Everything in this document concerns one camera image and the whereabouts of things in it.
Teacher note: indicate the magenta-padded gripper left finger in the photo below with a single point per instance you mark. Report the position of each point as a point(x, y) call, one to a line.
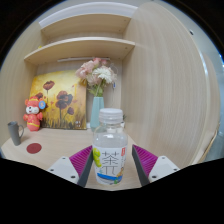
point(80, 161)

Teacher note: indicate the clear plastic drink bottle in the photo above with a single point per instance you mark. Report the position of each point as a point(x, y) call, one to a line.
point(110, 146)

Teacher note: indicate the light wooden shelf unit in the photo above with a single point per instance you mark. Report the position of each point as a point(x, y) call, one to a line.
point(80, 46)

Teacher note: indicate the teal ceramic vase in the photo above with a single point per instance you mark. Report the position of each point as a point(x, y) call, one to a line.
point(96, 111)

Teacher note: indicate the grey mug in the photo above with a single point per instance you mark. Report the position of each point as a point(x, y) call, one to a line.
point(15, 133)

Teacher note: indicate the flat round red coaster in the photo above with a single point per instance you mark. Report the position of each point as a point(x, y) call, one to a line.
point(34, 148)

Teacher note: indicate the yellow poppy flower painting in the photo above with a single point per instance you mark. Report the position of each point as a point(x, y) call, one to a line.
point(61, 100)

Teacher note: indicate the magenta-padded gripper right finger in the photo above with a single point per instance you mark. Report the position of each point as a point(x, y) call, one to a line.
point(146, 160)

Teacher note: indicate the pink and white flower bouquet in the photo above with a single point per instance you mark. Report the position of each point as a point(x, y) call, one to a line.
point(96, 75)

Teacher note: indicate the red plush toy figure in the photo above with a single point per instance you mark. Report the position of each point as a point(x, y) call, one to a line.
point(33, 116)

